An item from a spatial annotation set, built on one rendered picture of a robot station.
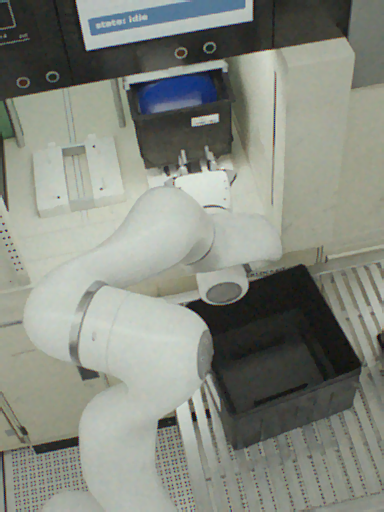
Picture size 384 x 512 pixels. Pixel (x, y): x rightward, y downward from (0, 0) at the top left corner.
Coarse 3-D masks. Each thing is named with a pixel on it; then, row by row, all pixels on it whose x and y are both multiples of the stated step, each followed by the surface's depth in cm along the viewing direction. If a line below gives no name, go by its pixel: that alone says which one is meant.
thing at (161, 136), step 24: (168, 72) 168; (192, 72) 169; (216, 72) 177; (144, 120) 165; (168, 120) 167; (192, 120) 168; (216, 120) 170; (144, 144) 172; (168, 144) 173; (192, 144) 175; (216, 144) 176; (168, 168) 182
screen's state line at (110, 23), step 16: (192, 0) 120; (208, 0) 120; (224, 0) 121; (240, 0) 121; (112, 16) 119; (128, 16) 119; (144, 16) 120; (160, 16) 121; (176, 16) 121; (192, 16) 122; (96, 32) 121
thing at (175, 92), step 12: (156, 84) 171; (168, 84) 171; (180, 84) 172; (192, 84) 173; (204, 84) 173; (144, 96) 173; (156, 96) 174; (168, 96) 174; (180, 96) 175; (192, 96) 176; (204, 96) 177; (216, 96) 177; (144, 108) 176; (156, 108) 177; (168, 108) 178
